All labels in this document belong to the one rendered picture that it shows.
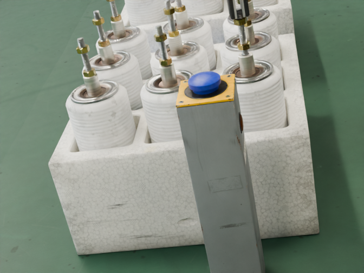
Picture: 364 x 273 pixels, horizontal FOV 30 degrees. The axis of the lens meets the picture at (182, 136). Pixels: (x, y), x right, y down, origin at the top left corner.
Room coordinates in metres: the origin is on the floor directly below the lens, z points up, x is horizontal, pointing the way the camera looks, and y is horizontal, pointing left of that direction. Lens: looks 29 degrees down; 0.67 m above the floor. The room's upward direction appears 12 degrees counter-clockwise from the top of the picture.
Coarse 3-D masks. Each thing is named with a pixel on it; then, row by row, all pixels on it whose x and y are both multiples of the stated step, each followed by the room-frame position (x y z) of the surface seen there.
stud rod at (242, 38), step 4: (240, 8) 0.92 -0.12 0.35; (240, 12) 0.91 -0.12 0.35; (240, 16) 0.91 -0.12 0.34; (240, 28) 0.91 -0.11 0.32; (244, 28) 0.91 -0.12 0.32; (240, 32) 0.91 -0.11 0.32; (244, 32) 0.91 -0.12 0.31; (240, 36) 0.91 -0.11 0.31; (244, 36) 0.91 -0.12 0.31; (240, 40) 0.91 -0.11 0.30; (244, 40) 0.91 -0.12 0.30; (244, 52) 0.91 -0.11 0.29; (248, 52) 0.91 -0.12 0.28
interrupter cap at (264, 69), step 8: (232, 64) 0.95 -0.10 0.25; (256, 64) 0.93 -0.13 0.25; (264, 64) 0.92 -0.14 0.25; (224, 72) 0.92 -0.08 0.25; (232, 72) 0.92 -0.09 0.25; (256, 72) 0.91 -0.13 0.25; (264, 72) 0.90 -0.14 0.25; (272, 72) 0.90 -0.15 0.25; (240, 80) 0.89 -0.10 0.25; (248, 80) 0.88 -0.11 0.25; (256, 80) 0.88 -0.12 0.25
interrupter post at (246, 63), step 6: (240, 54) 0.92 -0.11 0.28; (252, 54) 0.91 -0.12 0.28; (240, 60) 0.91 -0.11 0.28; (246, 60) 0.90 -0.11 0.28; (252, 60) 0.91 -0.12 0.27; (240, 66) 0.91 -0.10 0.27; (246, 66) 0.90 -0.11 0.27; (252, 66) 0.91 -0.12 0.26; (240, 72) 0.91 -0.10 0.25; (246, 72) 0.90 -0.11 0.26; (252, 72) 0.90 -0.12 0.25
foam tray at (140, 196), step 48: (288, 48) 1.14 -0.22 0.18; (288, 96) 0.95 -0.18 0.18; (144, 144) 0.89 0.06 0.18; (288, 144) 0.83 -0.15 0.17; (96, 192) 0.89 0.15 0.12; (144, 192) 0.87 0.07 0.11; (192, 192) 0.86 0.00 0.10; (288, 192) 0.83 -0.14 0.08; (96, 240) 0.89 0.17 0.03; (144, 240) 0.88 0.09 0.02; (192, 240) 0.86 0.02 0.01
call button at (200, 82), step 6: (204, 72) 0.77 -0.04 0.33; (210, 72) 0.76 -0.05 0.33; (192, 78) 0.76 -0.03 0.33; (198, 78) 0.75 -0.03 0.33; (204, 78) 0.75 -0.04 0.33; (210, 78) 0.75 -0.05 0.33; (216, 78) 0.74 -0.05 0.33; (192, 84) 0.74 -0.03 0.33; (198, 84) 0.74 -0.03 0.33; (204, 84) 0.73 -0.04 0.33; (210, 84) 0.73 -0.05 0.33; (216, 84) 0.74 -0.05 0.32; (198, 90) 0.74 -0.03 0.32; (204, 90) 0.73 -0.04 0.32; (210, 90) 0.74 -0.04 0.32
